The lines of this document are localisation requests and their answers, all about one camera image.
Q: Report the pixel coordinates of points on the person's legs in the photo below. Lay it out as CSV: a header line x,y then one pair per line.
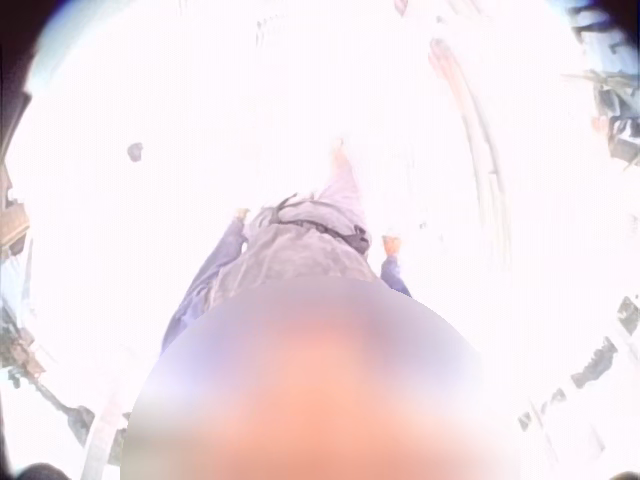
x,y
344,192

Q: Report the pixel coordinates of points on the small dark stone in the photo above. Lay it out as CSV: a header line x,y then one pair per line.
x,y
134,151

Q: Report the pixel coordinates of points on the person's right hand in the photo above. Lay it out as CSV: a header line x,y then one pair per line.
x,y
392,245

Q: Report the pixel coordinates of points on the row of dark debris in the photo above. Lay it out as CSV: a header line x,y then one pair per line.
x,y
595,362

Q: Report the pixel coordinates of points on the heap of blue clutter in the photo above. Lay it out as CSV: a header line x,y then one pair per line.
x,y
612,100

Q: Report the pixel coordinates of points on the person's left hand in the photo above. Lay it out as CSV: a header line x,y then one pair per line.
x,y
242,214

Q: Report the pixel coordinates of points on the brown wooden furniture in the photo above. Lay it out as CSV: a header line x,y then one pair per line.
x,y
12,220

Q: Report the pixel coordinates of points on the long wooden pole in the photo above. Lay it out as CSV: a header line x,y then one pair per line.
x,y
470,125

